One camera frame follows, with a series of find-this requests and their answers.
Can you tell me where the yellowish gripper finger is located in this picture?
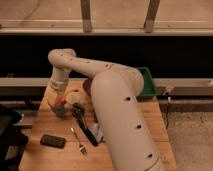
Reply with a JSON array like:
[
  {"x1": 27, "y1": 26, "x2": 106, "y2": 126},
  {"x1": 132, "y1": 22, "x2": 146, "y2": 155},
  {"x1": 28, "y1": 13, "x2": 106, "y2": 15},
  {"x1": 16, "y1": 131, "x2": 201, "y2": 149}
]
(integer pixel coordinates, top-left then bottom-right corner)
[
  {"x1": 46, "y1": 95, "x2": 56, "y2": 109},
  {"x1": 59, "y1": 94, "x2": 67, "y2": 107}
]

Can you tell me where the white round lid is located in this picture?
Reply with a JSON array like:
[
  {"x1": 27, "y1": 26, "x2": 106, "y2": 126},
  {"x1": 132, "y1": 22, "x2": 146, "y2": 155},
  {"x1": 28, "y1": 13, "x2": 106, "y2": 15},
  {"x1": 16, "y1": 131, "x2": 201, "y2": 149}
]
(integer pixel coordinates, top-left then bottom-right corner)
[{"x1": 65, "y1": 92, "x2": 80, "y2": 104}]

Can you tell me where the metal fork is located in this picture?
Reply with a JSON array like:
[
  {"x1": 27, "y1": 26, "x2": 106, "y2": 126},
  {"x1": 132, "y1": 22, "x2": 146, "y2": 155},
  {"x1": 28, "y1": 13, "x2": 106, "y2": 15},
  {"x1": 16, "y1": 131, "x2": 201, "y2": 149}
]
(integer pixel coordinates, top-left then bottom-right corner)
[{"x1": 70, "y1": 127, "x2": 87, "y2": 156}]

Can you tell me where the black handled kitchen tool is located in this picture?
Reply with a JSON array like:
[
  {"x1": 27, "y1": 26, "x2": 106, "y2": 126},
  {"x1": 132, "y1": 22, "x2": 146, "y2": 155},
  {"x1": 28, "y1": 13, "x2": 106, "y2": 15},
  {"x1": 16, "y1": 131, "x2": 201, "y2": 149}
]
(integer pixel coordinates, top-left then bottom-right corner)
[{"x1": 71, "y1": 103, "x2": 98, "y2": 146}]

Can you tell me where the red yellow apple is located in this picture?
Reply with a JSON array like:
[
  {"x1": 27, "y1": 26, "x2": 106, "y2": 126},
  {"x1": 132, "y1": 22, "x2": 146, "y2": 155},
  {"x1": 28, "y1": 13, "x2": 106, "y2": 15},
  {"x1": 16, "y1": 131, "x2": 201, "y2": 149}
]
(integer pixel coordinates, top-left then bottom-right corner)
[{"x1": 55, "y1": 97, "x2": 66, "y2": 106}]

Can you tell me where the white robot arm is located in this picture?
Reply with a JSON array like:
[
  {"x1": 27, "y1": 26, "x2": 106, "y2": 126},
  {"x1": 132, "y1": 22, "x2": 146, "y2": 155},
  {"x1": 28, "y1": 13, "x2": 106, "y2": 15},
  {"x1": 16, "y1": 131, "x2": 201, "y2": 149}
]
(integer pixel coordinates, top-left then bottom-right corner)
[{"x1": 47, "y1": 49, "x2": 166, "y2": 171}]

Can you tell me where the green plastic tray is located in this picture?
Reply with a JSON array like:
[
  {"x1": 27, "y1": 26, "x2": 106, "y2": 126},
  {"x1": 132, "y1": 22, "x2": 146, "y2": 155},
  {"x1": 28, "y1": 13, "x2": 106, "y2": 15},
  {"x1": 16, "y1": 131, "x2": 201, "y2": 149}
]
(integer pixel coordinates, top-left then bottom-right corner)
[{"x1": 137, "y1": 67, "x2": 157, "y2": 101}]

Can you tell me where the black chair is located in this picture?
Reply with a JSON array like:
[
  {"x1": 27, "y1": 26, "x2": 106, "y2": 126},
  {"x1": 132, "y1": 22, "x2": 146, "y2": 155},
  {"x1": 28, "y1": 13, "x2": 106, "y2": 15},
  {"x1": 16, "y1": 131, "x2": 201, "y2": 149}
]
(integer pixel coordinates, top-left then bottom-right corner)
[{"x1": 0, "y1": 104, "x2": 28, "y2": 171}]

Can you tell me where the blue grey plastic cup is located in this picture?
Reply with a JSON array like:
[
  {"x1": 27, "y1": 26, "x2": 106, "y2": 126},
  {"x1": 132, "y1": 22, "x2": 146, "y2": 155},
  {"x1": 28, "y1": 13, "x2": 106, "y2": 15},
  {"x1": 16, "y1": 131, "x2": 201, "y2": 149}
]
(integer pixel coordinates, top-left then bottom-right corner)
[{"x1": 53, "y1": 105, "x2": 66, "y2": 117}]

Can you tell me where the purple bowl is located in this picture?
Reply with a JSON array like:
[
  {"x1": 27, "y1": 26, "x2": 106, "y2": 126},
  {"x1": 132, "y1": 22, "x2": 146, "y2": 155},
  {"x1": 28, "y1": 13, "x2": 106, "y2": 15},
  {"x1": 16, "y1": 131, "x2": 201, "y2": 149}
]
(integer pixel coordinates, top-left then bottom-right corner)
[{"x1": 83, "y1": 79, "x2": 92, "y2": 96}]

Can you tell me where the black phone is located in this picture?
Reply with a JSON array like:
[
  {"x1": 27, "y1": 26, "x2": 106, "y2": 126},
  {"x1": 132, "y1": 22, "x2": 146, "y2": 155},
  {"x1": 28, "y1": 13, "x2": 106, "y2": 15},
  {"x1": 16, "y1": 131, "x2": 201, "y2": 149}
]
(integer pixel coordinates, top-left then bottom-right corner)
[{"x1": 40, "y1": 134, "x2": 66, "y2": 148}]

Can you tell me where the blue grey folded cloth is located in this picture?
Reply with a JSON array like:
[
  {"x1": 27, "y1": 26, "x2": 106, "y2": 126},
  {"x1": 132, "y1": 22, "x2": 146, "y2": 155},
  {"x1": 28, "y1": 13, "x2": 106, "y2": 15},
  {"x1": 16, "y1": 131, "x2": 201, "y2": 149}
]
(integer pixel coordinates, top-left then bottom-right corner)
[{"x1": 90, "y1": 123, "x2": 104, "y2": 143}]

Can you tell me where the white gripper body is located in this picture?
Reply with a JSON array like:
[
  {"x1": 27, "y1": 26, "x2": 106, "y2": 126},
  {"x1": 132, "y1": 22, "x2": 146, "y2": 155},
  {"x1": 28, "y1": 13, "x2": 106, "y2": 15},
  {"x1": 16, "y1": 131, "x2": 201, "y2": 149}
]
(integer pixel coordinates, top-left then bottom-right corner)
[{"x1": 46, "y1": 78, "x2": 68, "y2": 99}]

